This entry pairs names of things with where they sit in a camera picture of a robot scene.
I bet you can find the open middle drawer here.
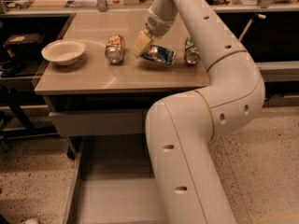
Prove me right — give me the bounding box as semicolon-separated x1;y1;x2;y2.
63;134;164;224

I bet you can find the blue silver redbull can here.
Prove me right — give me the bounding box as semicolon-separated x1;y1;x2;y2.
141;45;177;65

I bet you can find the closed top drawer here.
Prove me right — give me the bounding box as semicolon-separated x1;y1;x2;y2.
49;109;144;136

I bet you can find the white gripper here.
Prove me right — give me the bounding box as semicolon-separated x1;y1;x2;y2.
133;7;175;58

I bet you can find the white bowl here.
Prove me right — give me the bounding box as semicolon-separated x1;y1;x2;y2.
41;39;86;66

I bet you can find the grey drawer cabinet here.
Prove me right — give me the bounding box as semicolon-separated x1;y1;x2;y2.
34;9;213;224

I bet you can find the green can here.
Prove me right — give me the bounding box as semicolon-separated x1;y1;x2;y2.
184;37;200;65

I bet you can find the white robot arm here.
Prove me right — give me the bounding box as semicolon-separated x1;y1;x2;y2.
133;0;265;224

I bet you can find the white handheld tool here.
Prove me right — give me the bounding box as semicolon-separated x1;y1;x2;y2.
238;13;266;42

